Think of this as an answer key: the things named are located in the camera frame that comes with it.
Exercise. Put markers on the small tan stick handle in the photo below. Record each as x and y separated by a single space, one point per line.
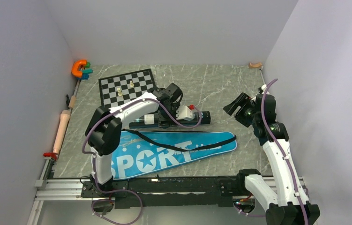
70 101

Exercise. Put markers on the small wooden arch block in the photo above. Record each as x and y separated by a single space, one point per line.
255 65

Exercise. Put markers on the cream chess piece front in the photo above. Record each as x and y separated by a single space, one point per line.
119 91

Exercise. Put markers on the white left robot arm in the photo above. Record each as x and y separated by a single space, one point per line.
102 136

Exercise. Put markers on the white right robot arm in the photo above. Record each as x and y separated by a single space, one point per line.
289 204

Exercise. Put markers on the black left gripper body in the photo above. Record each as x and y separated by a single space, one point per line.
165 117

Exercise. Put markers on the orange horseshoe magnet toy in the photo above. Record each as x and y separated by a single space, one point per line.
77 68

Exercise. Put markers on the red clamp piece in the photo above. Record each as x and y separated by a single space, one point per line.
52 155

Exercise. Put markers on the blue racket bag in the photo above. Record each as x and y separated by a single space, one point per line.
135 156

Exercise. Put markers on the black white chessboard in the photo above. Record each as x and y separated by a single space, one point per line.
142 79

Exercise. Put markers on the beige wooden roller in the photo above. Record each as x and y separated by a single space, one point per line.
64 119

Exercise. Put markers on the teal toy blocks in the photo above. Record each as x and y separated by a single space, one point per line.
86 71

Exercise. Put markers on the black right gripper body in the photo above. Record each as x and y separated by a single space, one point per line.
246 114

